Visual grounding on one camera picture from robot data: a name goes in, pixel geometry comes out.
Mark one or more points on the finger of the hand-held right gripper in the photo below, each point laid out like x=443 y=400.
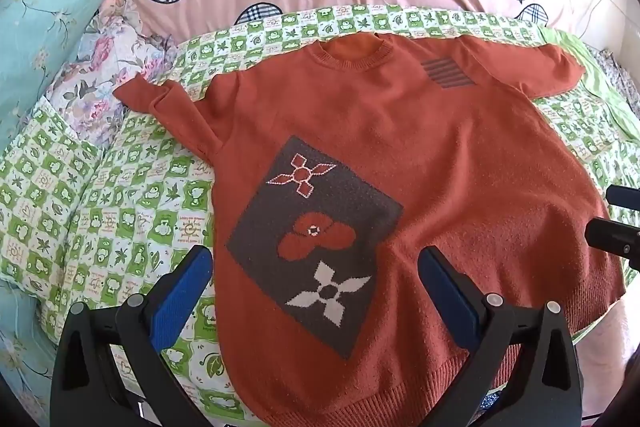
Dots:
x=625 y=197
x=612 y=237

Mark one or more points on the teal floral pillow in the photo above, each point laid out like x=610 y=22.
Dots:
x=55 y=22

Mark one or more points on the orange knit sweater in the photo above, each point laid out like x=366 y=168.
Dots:
x=450 y=157

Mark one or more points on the teal floral bedsheet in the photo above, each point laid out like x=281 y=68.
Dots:
x=25 y=347

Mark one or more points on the grey floral cloth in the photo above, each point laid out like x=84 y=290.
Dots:
x=617 y=72

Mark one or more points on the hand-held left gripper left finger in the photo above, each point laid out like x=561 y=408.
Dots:
x=182 y=297

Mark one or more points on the light green cloth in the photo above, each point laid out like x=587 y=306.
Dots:
x=600 y=72

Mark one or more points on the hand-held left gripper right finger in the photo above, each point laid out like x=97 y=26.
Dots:
x=450 y=302

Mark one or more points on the green checkered blanket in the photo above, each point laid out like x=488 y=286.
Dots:
x=125 y=207

